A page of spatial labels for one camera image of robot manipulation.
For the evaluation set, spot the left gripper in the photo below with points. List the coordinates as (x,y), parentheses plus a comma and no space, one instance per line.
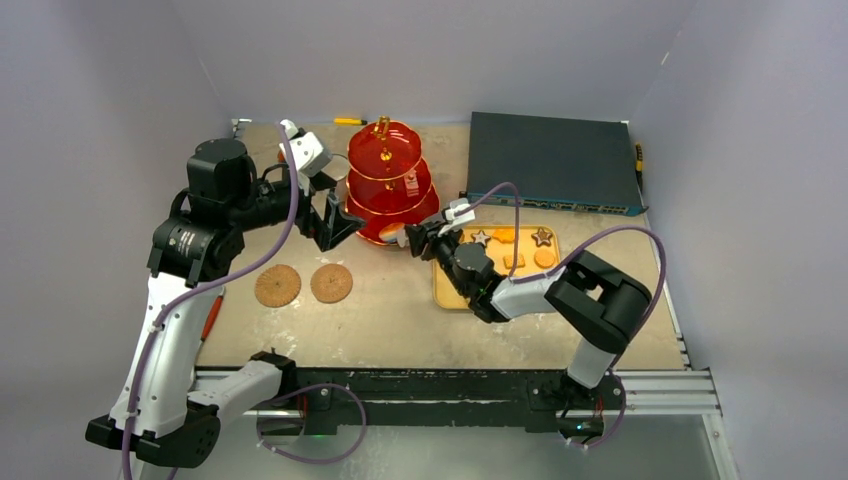
(336,223)

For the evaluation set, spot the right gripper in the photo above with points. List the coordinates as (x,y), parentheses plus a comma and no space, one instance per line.
(429,237)

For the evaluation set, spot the yellow frosted donut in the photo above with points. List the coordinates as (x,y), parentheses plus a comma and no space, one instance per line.
(383,234)

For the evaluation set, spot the red three-tier cake stand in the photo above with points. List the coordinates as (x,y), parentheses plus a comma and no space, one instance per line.
(380,154)

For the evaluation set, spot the pink layered cake slice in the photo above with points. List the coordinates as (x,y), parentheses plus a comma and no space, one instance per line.
(411,184)

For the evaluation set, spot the metal white-tipped tongs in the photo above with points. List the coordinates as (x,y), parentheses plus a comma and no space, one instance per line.
(399,238)

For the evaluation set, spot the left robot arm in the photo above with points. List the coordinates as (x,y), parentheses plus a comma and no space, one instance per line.
(159,418)

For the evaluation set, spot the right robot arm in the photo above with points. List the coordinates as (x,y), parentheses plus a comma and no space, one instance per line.
(606,306)

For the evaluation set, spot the white enamel mug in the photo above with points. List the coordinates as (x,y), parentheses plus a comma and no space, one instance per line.
(338,169)

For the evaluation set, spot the white-iced star cookie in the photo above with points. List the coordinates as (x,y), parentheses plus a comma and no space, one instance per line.
(481,237)

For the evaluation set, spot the orange fish-shaped cake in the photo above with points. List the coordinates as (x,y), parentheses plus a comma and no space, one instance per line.
(505,235)

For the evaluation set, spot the yellow serving tray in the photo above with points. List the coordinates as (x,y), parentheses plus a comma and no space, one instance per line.
(444,294)

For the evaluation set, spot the chocolate star cookie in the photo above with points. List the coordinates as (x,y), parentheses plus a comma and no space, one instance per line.
(542,237)

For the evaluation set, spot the upper round biscuit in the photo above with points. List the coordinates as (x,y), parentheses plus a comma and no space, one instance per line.
(545,259)

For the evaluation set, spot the yellow black tool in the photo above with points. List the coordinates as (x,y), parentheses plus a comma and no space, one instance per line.
(639,155)

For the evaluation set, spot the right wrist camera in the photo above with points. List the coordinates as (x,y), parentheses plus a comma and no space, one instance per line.
(458,213)

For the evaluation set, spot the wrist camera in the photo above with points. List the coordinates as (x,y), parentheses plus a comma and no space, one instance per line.
(458,213)
(309,154)

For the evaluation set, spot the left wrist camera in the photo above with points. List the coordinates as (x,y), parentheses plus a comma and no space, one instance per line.
(309,154)

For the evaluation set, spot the dark network switch box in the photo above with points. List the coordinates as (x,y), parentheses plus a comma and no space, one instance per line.
(556,163)

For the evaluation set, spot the black base frame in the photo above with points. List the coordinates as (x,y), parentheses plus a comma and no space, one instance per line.
(537,401)

